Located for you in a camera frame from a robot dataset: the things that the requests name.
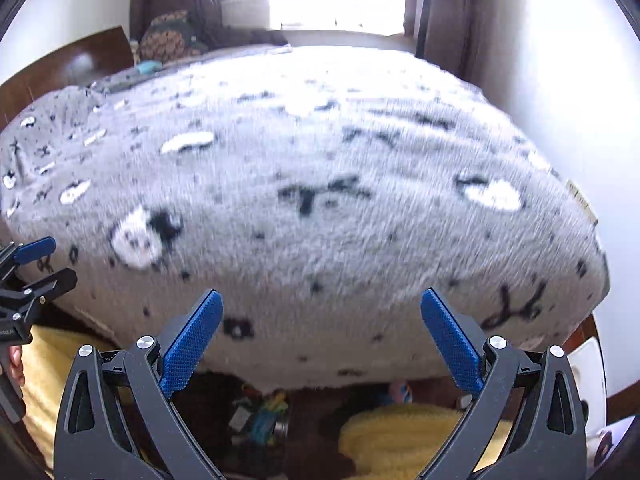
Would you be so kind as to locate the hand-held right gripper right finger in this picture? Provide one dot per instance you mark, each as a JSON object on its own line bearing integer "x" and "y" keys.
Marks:
{"x": 450, "y": 340}

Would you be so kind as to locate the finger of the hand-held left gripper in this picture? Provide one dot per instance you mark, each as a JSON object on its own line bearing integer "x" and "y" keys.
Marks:
{"x": 35, "y": 251}
{"x": 50, "y": 282}

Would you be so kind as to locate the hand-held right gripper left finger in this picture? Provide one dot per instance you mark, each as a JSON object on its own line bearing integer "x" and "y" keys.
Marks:
{"x": 192, "y": 345}

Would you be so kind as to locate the black bin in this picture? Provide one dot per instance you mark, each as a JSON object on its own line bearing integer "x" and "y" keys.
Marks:
{"x": 212, "y": 410}

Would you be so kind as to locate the person's left hand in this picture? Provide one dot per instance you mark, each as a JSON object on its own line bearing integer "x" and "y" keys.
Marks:
{"x": 17, "y": 365}

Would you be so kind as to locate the pink and blue small item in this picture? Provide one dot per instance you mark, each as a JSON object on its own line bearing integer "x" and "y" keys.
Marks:
{"x": 400, "y": 392}

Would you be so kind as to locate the small pale packet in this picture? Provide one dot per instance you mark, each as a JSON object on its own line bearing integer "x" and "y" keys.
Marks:
{"x": 240, "y": 419}

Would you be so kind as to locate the colourful toys on floor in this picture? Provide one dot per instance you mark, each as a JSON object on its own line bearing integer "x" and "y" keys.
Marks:
{"x": 265, "y": 420}

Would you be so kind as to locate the white rounded plastic object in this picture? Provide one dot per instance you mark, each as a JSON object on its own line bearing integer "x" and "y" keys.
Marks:
{"x": 590, "y": 380}

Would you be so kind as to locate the wooden headboard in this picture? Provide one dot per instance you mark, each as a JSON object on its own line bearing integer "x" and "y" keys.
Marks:
{"x": 75, "y": 65}

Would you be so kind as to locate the white paper sheet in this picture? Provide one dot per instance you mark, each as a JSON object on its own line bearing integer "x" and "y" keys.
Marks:
{"x": 612, "y": 442}

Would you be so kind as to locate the small teal item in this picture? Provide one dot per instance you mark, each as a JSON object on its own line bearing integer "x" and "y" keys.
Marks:
{"x": 148, "y": 66}

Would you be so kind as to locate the grey printed fleece blanket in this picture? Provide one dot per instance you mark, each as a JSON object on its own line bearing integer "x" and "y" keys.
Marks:
{"x": 320, "y": 160}

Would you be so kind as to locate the patterned dark cushion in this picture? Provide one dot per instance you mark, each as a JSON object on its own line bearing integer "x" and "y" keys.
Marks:
{"x": 167, "y": 35}

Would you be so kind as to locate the dark brown cushion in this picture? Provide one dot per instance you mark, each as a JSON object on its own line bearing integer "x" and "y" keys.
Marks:
{"x": 245, "y": 37}

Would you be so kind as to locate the white storage box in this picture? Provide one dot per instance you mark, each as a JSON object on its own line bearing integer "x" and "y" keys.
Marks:
{"x": 245, "y": 10}

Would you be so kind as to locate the wooden bed frame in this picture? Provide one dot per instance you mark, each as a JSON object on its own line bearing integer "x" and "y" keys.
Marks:
{"x": 590, "y": 330}

